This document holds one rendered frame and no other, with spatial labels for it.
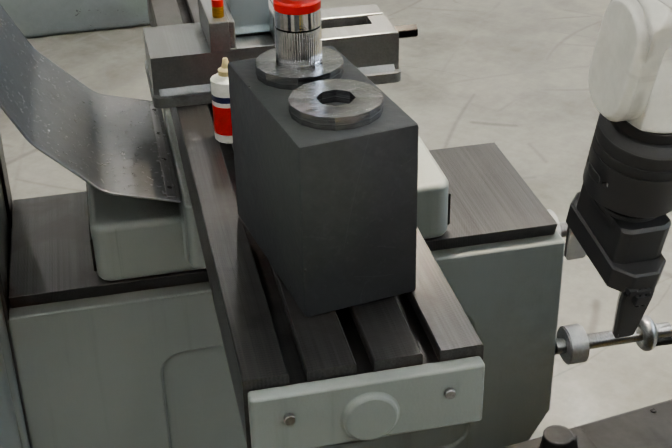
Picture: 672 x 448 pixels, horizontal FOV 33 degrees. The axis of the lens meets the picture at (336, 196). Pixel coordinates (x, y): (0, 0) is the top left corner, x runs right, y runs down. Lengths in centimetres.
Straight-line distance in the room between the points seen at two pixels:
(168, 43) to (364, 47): 27
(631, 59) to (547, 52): 331
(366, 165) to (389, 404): 22
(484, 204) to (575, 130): 195
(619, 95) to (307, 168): 28
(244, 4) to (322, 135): 56
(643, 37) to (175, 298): 86
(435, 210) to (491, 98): 226
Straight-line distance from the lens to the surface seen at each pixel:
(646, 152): 99
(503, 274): 168
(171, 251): 155
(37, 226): 173
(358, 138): 104
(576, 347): 178
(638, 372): 262
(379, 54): 161
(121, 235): 153
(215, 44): 155
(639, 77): 93
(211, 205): 132
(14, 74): 156
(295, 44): 114
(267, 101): 111
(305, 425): 107
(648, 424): 156
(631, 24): 92
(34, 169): 352
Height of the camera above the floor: 157
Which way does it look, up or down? 29 degrees down
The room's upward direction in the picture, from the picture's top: 1 degrees counter-clockwise
